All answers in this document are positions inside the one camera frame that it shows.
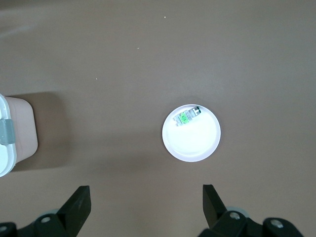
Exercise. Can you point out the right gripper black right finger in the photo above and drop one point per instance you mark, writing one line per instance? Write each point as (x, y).
(212, 207)

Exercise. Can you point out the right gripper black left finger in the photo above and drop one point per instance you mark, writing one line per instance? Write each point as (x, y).
(74, 209)

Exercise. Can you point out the pale pink round plate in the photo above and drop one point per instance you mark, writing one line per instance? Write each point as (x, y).
(192, 143)

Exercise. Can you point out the pink storage box white lid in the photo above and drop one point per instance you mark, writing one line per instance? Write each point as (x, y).
(22, 127)

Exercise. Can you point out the grey box latch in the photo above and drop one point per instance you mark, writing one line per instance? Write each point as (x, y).
(6, 131)

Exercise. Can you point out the green push-button switch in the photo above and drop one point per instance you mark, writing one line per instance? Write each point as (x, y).
(184, 119)

